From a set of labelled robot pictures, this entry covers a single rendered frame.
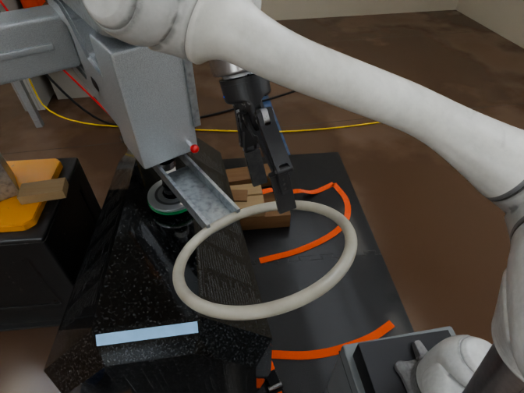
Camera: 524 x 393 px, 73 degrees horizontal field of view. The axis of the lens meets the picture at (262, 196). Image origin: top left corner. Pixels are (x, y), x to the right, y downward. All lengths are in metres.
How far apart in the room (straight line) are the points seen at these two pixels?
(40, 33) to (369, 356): 1.68
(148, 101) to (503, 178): 0.98
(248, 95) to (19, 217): 1.57
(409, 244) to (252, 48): 2.44
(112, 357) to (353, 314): 1.41
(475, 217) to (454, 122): 2.62
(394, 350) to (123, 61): 1.17
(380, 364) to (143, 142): 1.02
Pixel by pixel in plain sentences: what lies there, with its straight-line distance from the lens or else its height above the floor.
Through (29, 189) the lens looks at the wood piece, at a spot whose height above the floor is 0.83.
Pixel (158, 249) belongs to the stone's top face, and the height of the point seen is 0.87.
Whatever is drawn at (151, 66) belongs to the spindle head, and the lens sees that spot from 1.17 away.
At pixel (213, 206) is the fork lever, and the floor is 1.12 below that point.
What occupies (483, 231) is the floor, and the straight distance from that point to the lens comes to 3.05.
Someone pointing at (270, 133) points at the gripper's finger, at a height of 1.69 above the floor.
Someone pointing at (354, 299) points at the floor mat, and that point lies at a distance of 2.33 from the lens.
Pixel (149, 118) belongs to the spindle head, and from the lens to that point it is 1.24.
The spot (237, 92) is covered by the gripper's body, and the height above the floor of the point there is 1.73.
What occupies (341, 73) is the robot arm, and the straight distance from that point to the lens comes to 0.41.
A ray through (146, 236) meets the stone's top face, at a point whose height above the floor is 0.87.
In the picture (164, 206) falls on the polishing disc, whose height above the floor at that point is 0.92.
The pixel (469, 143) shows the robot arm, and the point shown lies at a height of 1.72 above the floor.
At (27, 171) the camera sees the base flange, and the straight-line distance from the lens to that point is 2.22.
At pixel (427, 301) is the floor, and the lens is 2.49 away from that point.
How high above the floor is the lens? 1.98
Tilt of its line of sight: 44 degrees down
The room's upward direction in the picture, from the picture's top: straight up
